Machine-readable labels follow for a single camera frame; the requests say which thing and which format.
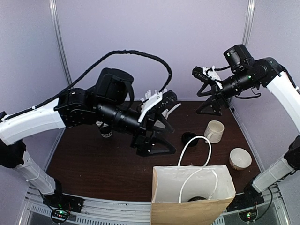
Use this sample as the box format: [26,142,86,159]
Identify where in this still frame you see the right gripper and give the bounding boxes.
[196,67,257,116]

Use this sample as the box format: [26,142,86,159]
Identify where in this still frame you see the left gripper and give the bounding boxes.
[95,98,178,158]

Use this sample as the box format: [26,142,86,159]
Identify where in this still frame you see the brown paper bag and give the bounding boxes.
[150,136,236,225]

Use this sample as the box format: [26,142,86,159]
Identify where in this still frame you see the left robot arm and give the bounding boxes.
[0,68,177,208]

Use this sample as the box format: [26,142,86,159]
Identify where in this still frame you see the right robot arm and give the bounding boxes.
[192,44,300,207]

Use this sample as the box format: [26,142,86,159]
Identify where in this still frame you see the stack of black lids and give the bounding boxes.
[181,132,198,147]

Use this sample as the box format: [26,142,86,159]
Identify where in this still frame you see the cream ceramic mug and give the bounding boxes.
[204,120,225,143]

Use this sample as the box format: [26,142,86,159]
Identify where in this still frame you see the wrapped straws bundle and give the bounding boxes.
[138,89,178,122]

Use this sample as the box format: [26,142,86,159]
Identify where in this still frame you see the stack of paper cups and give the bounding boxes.
[96,121,113,138]

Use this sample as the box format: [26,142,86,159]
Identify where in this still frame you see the white ceramic bowl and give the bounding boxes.
[229,148,252,171]

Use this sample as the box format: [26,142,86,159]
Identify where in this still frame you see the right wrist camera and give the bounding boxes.
[192,67,221,83]

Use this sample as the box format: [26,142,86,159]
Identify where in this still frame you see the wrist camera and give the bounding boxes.
[192,67,221,83]
[158,90,177,111]

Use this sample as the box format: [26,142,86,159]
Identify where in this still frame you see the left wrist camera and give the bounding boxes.
[158,90,177,111]

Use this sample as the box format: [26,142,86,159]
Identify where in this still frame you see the right corner metal post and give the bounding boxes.
[242,0,255,47]

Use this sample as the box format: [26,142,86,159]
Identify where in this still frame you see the corner metal post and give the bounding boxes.
[49,0,72,85]
[242,0,255,47]

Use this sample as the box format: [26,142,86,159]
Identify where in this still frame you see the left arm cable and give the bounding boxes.
[0,49,173,122]

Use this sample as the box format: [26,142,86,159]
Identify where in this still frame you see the aluminium frame rail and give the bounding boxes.
[16,186,291,225]

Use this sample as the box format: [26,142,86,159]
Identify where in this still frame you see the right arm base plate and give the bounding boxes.
[226,193,264,212]

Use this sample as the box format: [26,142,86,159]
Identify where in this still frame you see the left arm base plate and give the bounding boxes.
[41,194,84,213]

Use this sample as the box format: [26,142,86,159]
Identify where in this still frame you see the left corner metal post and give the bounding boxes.
[49,0,72,85]

